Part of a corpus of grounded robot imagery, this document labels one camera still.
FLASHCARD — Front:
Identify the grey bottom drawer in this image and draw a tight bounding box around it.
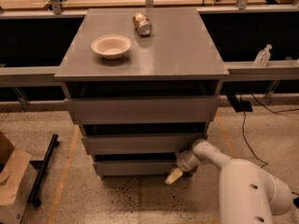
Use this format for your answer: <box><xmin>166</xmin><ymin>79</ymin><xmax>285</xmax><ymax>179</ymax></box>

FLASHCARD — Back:
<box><xmin>93</xmin><ymin>160</ymin><xmax>175</xmax><ymax>176</ymax></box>

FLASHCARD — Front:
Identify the grey drawer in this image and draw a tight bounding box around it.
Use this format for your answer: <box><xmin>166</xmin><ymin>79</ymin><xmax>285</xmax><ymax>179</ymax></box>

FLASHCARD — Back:
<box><xmin>93</xmin><ymin>160</ymin><xmax>175</xmax><ymax>176</ymax></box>
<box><xmin>65</xmin><ymin>96</ymin><xmax>218</xmax><ymax>124</ymax></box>
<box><xmin>82</xmin><ymin>133</ymin><xmax>207</xmax><ymax>155</ymax></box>

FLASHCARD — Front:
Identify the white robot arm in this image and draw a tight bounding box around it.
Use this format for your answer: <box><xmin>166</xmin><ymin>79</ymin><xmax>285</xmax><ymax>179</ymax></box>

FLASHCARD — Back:
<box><xmin>165</xmin><ymin>139</ymin><xmax>292</xmax><ymax>224</ymax></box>

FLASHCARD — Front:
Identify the grey middle drawer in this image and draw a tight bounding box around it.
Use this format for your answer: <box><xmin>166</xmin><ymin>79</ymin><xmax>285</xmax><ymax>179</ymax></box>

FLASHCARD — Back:
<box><xmin>82</xmin><ymin>133</ymin><xmax>207</xmax><ymax>155</ymax></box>

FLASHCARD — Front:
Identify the grey drawer cabinet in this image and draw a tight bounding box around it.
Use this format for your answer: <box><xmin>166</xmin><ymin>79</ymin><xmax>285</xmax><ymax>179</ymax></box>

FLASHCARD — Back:
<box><xmin>55</xmin><ymin>7</ymin><xmax>227</xmax><ymax>177</ymax></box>

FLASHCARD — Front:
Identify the grey top drawer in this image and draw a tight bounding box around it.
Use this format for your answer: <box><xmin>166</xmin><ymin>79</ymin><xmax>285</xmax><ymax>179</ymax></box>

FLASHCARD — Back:
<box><xmin>65</xmin><ymin>96</ymin><xmax>218</xmax><ymax>124</ymax></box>

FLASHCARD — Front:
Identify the white paper bowl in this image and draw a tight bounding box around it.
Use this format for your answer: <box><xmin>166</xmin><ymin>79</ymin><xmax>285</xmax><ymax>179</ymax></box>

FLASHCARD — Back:
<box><xmin>91</xmin><ymin>35</ymin><xmax>131</xmax><ymax>60</ymax></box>

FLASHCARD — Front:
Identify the clear sanitizer pump bottle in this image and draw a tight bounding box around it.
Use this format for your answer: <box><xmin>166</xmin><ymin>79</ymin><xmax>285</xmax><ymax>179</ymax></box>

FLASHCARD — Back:
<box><xmin>254</xmin><ymin>44</ymin><xmax>272</xmax><ymax>67</ymax></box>

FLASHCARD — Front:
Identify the black metal bar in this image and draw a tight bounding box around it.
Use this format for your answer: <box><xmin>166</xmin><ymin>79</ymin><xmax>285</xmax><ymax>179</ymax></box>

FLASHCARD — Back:
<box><xmin>27</xmin><ymin>133</ymin><xmax>60</xmax><ymax>208</ymax></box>

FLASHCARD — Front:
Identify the metal soda can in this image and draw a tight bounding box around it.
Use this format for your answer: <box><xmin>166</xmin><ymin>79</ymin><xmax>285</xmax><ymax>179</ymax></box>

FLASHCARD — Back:
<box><xmin>133</xmin><ymin>13</ymin><xmax>152</xmax><ymax>36</ymax></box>

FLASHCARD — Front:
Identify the brown cardboard box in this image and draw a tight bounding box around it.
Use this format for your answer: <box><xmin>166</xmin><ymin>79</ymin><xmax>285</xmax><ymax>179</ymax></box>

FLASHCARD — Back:
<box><xmin>0</xmin><ymin>133</ymin><xmax>37</xmax><ymax>224</ymax></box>

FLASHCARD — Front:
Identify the black floor bracket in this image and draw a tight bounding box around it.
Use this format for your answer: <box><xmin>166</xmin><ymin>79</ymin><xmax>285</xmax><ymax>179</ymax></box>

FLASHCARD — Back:
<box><xmin>226</xmin><ymin>93</ymin><xmax>253</xmax><ymax>113</ymax></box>

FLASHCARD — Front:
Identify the black floor cable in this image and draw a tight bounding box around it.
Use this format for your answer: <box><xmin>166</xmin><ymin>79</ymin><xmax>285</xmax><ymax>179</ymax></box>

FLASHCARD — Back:
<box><xmin>241</xmin><ymin>93</ymin><xmax>299</xmax><ymax>198</ymax></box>

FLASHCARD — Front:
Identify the grey metal rail frame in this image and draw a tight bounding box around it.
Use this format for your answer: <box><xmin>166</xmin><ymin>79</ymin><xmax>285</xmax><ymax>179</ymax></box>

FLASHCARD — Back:
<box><xmin>0</xmin><ymin>7</ymin><xmax>299</xmax><ymax>86</ymax></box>

